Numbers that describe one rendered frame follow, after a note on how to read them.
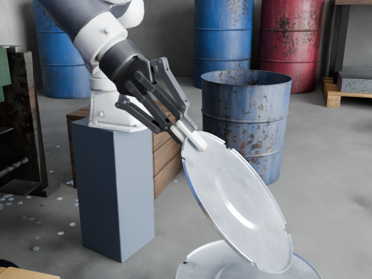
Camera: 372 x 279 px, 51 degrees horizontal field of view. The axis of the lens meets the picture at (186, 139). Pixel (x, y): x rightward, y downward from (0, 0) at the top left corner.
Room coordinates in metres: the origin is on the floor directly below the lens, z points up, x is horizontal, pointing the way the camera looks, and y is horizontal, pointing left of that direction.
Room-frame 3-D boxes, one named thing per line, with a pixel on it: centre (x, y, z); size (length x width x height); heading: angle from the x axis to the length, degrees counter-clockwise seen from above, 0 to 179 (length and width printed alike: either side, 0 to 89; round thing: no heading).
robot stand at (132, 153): (1.19, 0.24, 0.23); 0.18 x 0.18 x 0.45; 58
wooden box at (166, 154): (1.73, 0.27, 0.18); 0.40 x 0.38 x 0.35; 71
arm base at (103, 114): (1.17, 0.20, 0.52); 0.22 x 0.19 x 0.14; 58
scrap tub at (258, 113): (1.81, -0.28, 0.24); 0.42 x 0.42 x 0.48
